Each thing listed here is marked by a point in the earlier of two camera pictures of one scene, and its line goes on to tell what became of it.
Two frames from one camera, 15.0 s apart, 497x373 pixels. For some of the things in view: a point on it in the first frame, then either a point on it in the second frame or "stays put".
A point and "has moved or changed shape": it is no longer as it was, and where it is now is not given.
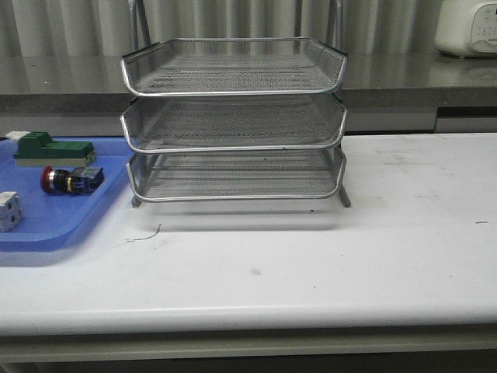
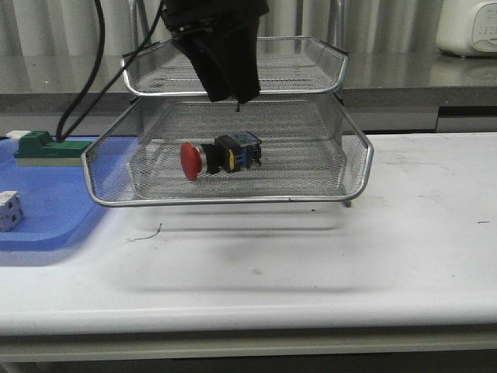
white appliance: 467,28 stays put
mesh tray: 234,67 stays put
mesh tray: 234,123 has moved or changed shape
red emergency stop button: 80,179 → 233,154
